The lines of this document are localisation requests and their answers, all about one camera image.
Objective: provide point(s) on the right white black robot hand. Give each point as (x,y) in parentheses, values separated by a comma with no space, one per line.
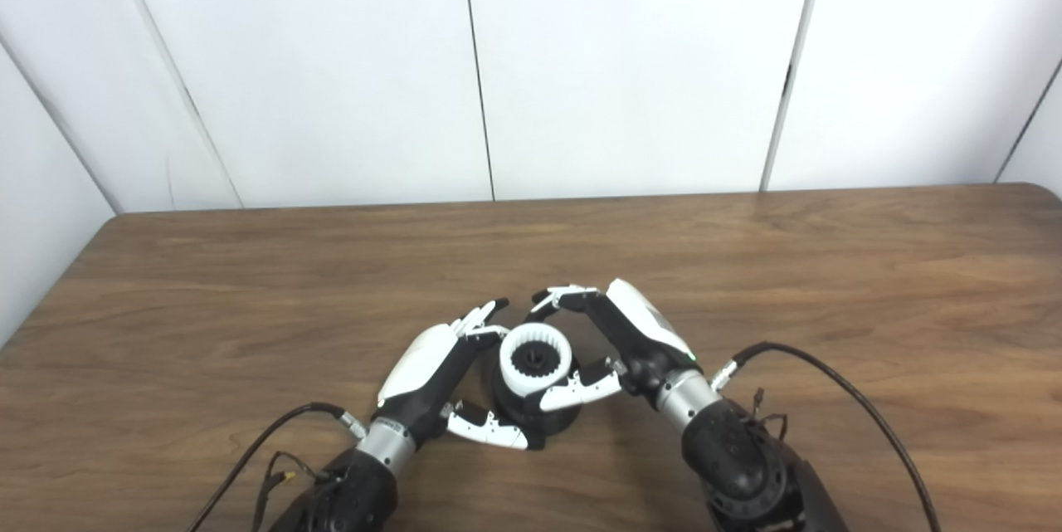
(647,341)

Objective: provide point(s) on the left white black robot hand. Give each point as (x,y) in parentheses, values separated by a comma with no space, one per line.
(423,374)

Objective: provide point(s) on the round black plastic part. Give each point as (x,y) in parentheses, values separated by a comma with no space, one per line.
(560,424)

